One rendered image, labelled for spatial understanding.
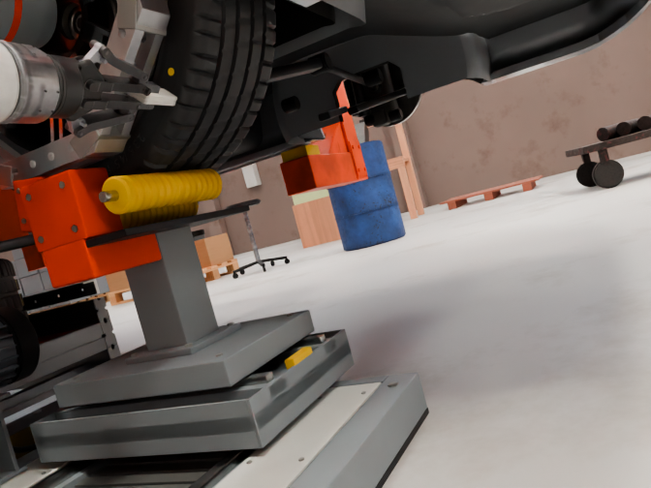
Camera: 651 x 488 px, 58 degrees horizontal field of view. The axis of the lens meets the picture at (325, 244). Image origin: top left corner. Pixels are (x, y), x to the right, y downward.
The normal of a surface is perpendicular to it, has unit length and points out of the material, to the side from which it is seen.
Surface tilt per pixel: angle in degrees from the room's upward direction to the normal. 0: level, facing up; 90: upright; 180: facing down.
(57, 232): 90
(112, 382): 90
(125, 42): 90
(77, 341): 90
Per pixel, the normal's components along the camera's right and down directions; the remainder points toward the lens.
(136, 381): -0.42, 0.16
